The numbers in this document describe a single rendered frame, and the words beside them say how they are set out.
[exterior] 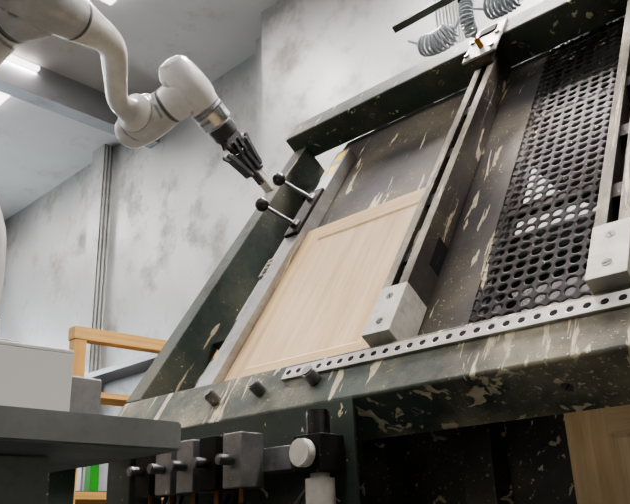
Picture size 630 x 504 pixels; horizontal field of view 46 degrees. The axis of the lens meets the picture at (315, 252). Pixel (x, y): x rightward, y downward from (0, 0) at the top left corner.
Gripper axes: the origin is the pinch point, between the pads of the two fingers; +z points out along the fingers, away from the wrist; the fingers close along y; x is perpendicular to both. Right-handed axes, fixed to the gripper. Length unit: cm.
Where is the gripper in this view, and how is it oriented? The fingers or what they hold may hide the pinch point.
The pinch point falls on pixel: (263, 181)
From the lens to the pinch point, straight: 213.1
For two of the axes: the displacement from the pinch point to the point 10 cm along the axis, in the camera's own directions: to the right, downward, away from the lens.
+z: 5.7, 7.3, 3.8
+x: 7.4, -2.6, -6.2
